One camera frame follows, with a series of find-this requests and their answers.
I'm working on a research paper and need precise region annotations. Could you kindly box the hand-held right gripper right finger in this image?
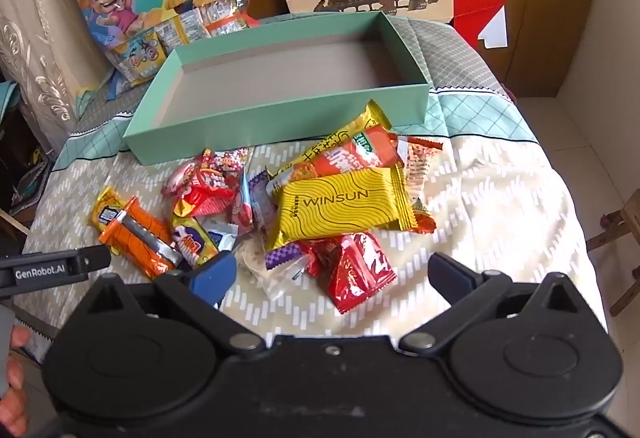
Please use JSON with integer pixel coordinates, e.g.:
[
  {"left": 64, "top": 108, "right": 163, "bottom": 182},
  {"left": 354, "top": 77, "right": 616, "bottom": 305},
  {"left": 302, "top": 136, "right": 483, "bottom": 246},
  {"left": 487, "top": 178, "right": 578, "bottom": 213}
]
[{"left": 399, "top": 252, "right": 598, "bottom": 355}]

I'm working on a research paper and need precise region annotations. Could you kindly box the mint green cardboard box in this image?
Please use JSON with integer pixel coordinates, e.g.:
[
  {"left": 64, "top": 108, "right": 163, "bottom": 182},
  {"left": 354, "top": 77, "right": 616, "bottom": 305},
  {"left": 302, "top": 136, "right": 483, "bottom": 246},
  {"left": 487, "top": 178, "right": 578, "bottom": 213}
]
[{"left": 122, "top": 10, "right": 432, "bottom": 166}]

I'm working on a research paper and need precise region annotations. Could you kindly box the purple foil packet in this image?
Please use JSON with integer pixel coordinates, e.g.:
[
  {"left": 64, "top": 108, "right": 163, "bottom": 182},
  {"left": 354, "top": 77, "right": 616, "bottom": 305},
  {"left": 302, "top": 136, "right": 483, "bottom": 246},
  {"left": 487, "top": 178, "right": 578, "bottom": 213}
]
[{"left": 250, "top": 170, "right": 275, "bottom": 230}]

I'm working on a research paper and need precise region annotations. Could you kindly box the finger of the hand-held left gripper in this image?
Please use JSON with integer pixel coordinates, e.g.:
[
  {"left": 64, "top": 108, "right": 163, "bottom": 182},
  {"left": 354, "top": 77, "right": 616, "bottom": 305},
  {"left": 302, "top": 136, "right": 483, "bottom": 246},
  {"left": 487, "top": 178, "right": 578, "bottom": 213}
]
[{"left": 0, "top": 245, "right": 112, "bottom": 301}]

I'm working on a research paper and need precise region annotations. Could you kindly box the orange packet with silver seam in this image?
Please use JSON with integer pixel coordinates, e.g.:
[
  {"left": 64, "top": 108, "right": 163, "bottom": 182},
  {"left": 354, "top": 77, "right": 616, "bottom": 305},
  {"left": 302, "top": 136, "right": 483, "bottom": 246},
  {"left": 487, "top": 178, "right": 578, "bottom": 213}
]
[{"left": 98, "top": 197, "right": 183, "bottom": 280}]

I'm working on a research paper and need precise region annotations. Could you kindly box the red-white patterned candy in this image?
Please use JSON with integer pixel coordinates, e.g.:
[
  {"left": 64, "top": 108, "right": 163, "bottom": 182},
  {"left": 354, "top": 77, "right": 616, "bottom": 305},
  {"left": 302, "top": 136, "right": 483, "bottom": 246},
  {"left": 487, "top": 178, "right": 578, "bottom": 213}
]
[{"left": 200, "top": 148, "right": 251, "bottom": 179}]

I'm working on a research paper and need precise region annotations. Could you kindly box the large yellow wavy-line packet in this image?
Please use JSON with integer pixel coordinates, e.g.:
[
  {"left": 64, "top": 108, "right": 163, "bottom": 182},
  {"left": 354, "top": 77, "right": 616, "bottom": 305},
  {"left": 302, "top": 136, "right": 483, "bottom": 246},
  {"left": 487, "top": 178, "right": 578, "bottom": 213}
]
[{"left": 265, "top": 166, "right": 418, "bottom": 250}]

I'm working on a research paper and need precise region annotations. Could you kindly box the person's left hand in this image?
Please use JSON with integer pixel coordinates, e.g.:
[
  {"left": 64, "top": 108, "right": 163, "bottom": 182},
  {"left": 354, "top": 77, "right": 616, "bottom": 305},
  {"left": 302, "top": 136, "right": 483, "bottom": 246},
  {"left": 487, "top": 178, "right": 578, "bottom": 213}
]
[{"left": 0, "top": 325, "right": 32, "bottom": 438}]

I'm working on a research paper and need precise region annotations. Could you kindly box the shiny red snack packet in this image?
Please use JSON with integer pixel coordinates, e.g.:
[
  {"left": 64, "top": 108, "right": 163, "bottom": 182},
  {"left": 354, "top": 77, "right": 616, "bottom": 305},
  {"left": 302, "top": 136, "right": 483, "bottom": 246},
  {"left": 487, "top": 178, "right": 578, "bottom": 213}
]
[{"left": 300, "top": 233, "right": 398, "bottom": 315}]

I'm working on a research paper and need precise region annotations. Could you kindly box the orange and white snack packet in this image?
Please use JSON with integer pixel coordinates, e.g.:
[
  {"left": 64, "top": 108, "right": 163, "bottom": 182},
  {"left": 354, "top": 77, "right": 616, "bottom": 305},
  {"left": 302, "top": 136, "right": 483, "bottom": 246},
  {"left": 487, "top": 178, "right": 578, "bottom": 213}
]
[{"left": 387, "top": 133, "right": 446, "bottom": 235}]

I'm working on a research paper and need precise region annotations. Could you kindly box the small blue snack packet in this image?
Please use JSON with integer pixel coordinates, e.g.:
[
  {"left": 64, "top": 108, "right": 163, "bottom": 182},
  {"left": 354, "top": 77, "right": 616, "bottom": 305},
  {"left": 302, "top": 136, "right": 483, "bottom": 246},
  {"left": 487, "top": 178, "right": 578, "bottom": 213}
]
[{"left": 106, "top": 70, "right": 133, "bottom": 98}]

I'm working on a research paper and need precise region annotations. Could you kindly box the yellow cartoon snack packet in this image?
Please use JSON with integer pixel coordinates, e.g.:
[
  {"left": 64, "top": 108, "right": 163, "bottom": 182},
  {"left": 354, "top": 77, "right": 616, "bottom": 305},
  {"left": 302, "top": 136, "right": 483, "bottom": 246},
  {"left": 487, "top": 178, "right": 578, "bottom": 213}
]
[{"left": 114, "top": 29, "right": 168, "bottom": 84}]

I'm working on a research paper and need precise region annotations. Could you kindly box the pink slim packet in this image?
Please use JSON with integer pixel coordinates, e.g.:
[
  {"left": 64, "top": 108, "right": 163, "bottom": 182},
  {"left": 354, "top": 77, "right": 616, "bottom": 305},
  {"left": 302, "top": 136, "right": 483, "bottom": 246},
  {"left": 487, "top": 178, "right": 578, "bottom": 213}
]
[{"left": 232, "top": 168, "right": 261, "bottom": 235}]

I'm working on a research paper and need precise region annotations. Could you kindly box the wooden stool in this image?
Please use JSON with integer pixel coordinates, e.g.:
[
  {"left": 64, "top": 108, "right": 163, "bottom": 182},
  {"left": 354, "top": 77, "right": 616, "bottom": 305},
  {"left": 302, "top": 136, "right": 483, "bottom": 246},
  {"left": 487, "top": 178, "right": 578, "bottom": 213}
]
[{"left": 586, "top": 190, "right": 640, "bottom": 318}]

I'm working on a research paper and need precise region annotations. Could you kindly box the small yellow biscuit packet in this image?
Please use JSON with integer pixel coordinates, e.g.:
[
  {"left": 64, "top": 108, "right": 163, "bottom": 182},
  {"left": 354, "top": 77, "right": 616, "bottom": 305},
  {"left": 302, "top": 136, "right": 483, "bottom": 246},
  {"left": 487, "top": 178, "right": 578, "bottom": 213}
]
[{"left": 87, "top": 185, "right": 126, "bottom": 239}]

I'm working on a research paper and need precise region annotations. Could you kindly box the orange-red snack packet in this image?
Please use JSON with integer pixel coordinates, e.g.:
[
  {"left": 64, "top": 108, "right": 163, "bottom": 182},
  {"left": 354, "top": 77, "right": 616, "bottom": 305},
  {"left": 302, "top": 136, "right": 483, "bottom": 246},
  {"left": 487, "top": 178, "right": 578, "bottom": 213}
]
[{"left": 295, "top": 128, "right": 406, "bottom": 181}]

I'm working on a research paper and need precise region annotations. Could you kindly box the long yellow snack bar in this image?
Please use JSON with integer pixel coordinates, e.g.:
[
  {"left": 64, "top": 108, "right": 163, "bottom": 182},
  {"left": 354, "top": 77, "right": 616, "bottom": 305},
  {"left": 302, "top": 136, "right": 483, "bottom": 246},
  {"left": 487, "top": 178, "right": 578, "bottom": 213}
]
[{"left": 267, "top": 99, "right": 393, "bottom": 179}]

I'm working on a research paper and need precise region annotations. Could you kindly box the yellow-green slim packet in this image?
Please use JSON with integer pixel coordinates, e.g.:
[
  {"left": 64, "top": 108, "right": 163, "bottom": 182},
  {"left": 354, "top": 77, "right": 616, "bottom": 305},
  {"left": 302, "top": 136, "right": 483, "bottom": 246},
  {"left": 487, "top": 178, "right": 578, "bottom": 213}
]
[{"left": 171, "top": 213, "right": 221, "bottom": 269}]

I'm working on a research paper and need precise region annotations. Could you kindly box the small blue-white packet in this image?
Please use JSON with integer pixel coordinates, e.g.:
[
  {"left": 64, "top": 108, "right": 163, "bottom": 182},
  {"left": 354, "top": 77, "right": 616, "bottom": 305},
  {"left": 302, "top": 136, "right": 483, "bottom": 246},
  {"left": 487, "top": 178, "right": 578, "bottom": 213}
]
[{"left": 207, "top": 228, "right": 241, "bottom": 254}]

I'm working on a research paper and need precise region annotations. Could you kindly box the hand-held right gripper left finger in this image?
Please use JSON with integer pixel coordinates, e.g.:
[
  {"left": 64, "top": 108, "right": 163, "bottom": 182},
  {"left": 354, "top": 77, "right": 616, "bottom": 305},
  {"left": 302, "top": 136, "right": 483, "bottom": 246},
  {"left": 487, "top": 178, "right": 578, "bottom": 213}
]
[{"left": 66, "top": 250, "right": 267, "bottom": 355}]

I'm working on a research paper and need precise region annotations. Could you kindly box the teal bag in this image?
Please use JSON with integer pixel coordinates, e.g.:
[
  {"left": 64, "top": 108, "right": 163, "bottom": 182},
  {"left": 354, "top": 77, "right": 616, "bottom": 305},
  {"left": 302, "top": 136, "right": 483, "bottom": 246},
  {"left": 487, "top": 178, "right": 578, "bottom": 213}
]
[{"left": 0, "top": 80, "right": 21, "bottom": 119}]

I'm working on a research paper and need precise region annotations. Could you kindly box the white translucent purple-band candy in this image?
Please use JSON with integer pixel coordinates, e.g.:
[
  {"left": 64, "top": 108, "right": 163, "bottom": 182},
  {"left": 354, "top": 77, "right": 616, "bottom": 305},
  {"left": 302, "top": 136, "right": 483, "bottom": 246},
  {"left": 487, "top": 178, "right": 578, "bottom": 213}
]
[{"left": 240, "top": 238, "right": 313, "bottom": 304}]

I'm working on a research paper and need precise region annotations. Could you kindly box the wooden cabinet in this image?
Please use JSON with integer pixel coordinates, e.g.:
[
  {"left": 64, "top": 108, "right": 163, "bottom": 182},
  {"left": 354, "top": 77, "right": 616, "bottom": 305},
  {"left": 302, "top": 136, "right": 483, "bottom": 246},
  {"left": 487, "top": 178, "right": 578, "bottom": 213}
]
[{"left": 502, "top": 0, "right": 608, "bottom": 98}]

